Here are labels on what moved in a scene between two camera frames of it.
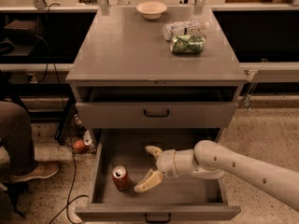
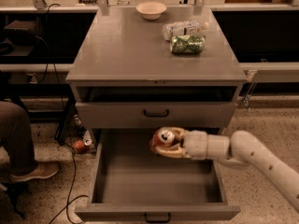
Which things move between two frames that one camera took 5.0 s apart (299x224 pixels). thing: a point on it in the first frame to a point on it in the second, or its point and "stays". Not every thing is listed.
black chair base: (13, 189) stays
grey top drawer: (155, 106) stays
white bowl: (151, 9) stays
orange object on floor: (79, 145) stays
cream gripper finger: (150, 180) to (176, 151)
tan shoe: (43, 170) stays
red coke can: (120, 177) to (162, 137)
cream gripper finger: (154, 150) to (179, 131)
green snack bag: (187, 44) stays
